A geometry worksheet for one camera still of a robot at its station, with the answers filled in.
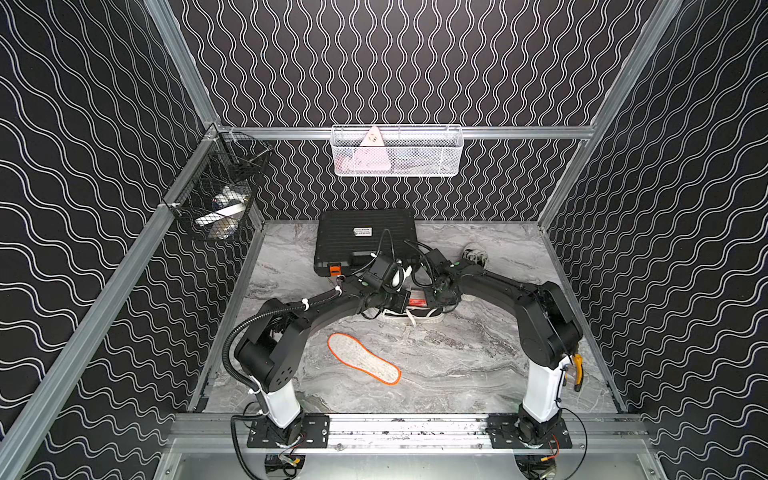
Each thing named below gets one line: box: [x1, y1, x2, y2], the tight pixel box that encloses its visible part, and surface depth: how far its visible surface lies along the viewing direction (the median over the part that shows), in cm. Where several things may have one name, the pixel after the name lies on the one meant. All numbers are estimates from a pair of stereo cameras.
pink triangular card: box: [342, 126, 391, 171], surface depth 92 cm
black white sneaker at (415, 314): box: [382, 306, 446, 325], surface depth 92 cm
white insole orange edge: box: [328, 333, 401, 385], surface depth 87 cm
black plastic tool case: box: [314, 209, 419, 276], surface depth 112 cm
